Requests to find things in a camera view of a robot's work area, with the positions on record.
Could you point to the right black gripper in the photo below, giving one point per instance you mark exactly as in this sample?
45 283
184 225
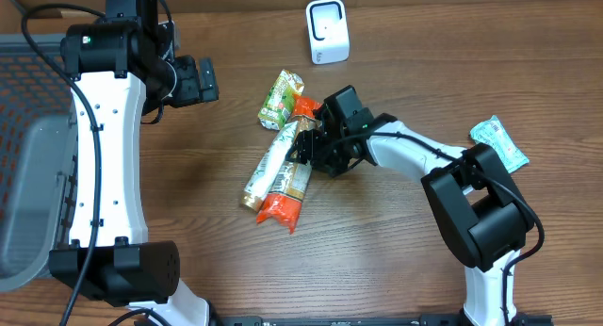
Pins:
314 144

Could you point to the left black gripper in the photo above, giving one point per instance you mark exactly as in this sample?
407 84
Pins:
196 91

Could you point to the orange cracker packet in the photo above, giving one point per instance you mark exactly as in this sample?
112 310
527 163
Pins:
285 196

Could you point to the green drink carton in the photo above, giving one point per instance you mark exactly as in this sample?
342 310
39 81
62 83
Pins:
280 101

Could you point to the white cream tube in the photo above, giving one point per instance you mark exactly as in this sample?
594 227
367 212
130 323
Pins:
256 190

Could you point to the teal snack packet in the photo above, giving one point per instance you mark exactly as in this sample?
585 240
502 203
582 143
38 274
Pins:
493 133

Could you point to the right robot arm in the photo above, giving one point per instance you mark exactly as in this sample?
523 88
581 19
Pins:
480 213

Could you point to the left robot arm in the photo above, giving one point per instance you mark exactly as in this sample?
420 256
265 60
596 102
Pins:
120 68

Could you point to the white barcode scanner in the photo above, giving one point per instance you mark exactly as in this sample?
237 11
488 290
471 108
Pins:
328 31

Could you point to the grey plastic basket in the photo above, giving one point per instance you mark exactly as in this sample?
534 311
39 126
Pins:
38 163

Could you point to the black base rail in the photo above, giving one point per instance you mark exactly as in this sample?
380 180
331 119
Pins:
424 320

